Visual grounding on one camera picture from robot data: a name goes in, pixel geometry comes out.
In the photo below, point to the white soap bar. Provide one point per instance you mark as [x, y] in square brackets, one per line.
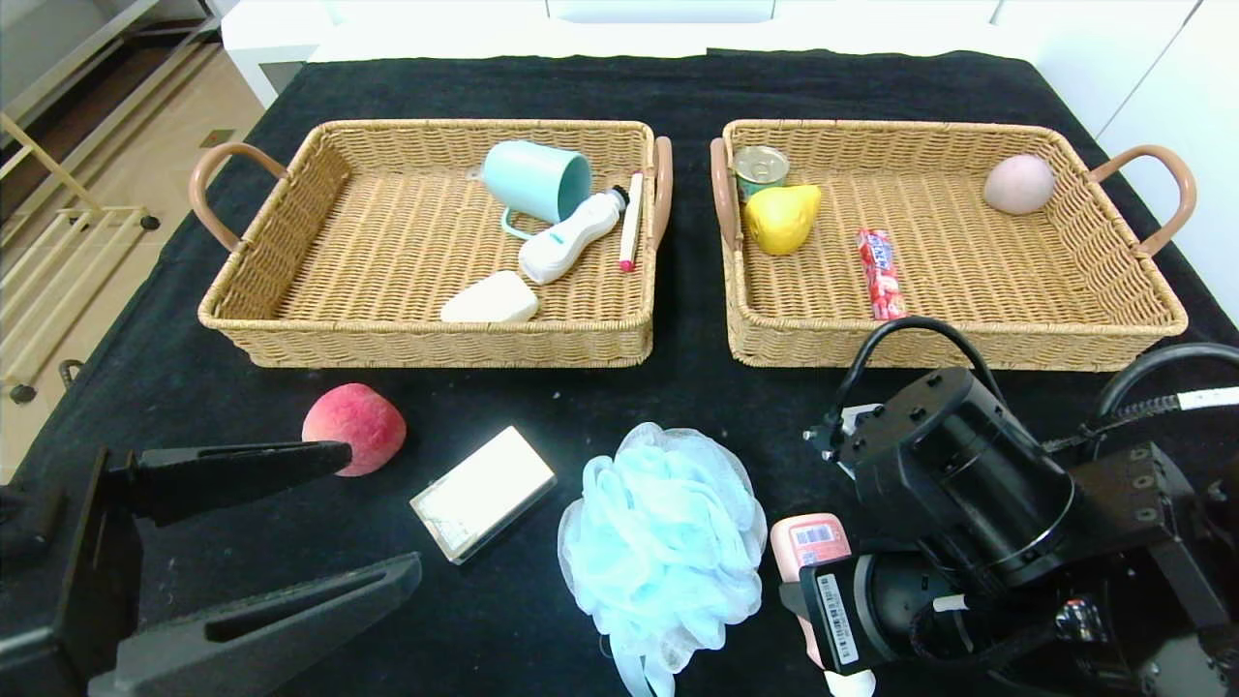
[489, 300]

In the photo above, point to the wooden slatted rack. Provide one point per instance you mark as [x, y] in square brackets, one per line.
[58, 281]

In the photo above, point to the teal plastic cup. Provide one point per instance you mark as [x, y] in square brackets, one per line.
[532, 179]

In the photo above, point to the cream yellow soap box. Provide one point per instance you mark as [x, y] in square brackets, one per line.
[484, 494]

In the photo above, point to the pale pink egg-shaped ball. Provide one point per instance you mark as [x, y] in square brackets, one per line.
[1018, 184]

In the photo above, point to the light blue bath loofah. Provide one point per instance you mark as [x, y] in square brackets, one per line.
[663, 542]

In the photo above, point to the white tube with red cap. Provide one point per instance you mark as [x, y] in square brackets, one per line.
[631, 227]

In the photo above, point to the yellow pear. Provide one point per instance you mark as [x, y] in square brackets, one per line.
[779, 221]

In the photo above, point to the red peach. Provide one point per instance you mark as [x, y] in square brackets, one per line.
[363, 421]

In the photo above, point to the grey metal shelf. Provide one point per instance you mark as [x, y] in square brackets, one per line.
[97, 48]

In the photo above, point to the white plastic bottle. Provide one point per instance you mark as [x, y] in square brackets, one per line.
[561, 247]

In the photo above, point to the pink squeeze bottle white cap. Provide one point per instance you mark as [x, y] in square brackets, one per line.
[808, 542]

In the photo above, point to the small tin can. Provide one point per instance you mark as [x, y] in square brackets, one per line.
[760, 165]

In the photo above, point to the white side table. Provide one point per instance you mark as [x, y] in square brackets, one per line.
[271, 39]

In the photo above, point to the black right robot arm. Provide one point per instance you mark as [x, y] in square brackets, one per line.
[968, 465]

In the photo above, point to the red Hi-Chew candy pack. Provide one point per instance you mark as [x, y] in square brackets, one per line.
[881, 276]

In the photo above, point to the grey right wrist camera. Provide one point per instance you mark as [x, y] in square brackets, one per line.
[861, 418]

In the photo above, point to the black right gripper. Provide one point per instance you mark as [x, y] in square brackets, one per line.
[838, 617]

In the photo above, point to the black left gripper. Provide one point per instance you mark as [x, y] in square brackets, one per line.
[73, 571]

